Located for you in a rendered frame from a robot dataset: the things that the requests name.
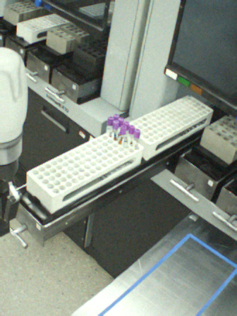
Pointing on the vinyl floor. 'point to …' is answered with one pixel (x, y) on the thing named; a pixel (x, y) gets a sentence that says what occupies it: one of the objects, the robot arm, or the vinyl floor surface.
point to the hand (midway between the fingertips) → (2, 222)
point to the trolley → (175, 276)
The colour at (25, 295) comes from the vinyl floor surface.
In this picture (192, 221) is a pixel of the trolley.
